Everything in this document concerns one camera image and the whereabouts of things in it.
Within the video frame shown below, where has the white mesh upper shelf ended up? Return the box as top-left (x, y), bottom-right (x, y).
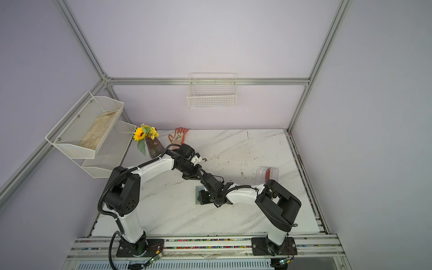
top-left (46, 91), bottom-right (124, 159)

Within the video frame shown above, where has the white wire wall basket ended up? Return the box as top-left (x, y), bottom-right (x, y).
top-left (187, 73), bottom-right (237, 109)

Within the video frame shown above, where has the red credit card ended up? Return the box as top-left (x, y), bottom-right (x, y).
top-left (265, 168), bottom-right (272, 182)

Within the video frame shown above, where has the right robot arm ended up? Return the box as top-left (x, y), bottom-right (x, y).
top-left (198, 171), bottom-right (302, 256)

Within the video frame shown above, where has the aluminium front rail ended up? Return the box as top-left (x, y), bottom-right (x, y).
top-left (66, 235), bottom-right (347, 261)

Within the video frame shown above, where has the clear acrylic card box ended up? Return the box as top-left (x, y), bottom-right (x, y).
top-left (255, 166), bottom-right (279, 185)

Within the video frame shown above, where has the dark glass vase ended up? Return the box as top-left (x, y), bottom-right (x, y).
top-left (145, 137), bottom-right (165, 159)

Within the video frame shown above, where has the white mesh shelf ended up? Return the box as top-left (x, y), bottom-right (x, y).
top-left (46, 91), bottom-right (124, 159)
top-left (73, 120), bottom-right (136, 178)

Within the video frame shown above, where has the green card holder wallet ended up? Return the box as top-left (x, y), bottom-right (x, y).
top-left (195, 186), bottom-right (205, 205)

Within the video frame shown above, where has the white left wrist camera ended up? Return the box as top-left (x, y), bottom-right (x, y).
top-left (191, 153), bottom-right (202, 165)

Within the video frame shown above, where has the beige cloth in shelf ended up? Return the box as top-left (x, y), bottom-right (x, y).
top-left (79, 109), bottom-right (119, 150)

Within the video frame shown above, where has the yellow sunflower bouquet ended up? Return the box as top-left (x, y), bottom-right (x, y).
top-left (133, 124), bottom-right (159, 142)

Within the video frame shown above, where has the orange work glove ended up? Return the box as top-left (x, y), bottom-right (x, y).
top-left (168, 127), bottom-right (189, 145)

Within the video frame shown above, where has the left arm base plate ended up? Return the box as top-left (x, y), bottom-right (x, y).
top-left (116, 238), bottom-right (165, 258)

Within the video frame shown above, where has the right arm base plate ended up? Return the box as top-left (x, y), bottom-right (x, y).
top-left (251, 237), bottom-right (298, 256)

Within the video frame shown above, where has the black corrugated cable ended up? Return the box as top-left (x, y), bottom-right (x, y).
top-left (97, 143), bottom-right (181, 270)

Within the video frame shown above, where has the white mesh lower shelf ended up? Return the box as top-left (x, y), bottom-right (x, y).
top-left (73, 120), bottom-right (136, 178)

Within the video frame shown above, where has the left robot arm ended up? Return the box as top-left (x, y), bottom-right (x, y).
top-left (97, 144), bottom-right (201, 257)

